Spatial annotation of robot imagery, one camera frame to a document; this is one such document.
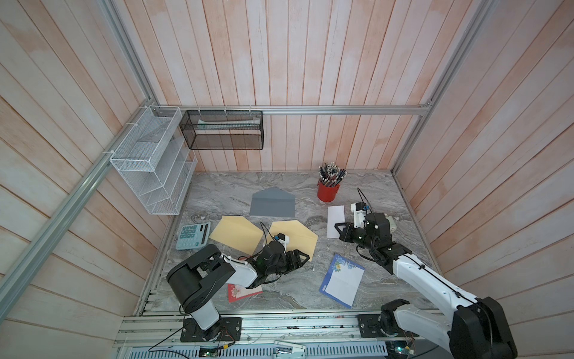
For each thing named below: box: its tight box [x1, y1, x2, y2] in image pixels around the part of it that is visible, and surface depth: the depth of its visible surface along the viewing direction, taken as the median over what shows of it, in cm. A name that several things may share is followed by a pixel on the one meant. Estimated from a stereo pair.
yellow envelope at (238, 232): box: [208, 215, 264, 256], surface depth 100 cm
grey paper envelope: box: [248, 186, 296, 218], surface depth 110 cm
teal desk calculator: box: [175, 221, 211, 250], surface depth 97 cm
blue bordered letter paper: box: [319, 253, 366, 309], surface depth 85 cm
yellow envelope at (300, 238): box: [266, 219, 319, 262], surface depth 99 cm
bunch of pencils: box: [317, 161, 348, 187], surface depth 98 cm
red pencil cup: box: [316, 182, 341, 203], surface depth 112 cm
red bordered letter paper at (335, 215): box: [326, 204, 346, 239], surface depth 85 cm
